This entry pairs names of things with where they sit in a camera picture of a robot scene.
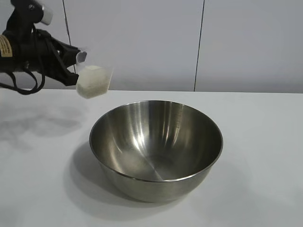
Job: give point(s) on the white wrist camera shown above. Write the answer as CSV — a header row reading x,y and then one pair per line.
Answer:
x,y
46,14

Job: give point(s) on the clear plastic measuring cup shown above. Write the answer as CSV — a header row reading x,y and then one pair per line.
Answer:
x,y
104,73

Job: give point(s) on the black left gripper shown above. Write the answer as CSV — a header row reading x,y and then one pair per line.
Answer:
x,y
42,56

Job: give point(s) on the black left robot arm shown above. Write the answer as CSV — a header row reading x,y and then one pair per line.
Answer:
x,y
16,47

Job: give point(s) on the white uncooked rice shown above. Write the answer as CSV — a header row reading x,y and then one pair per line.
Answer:
x,y
91,82

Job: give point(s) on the stainless steel mixing bowl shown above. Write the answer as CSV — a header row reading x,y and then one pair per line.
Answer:
x,y
156,189

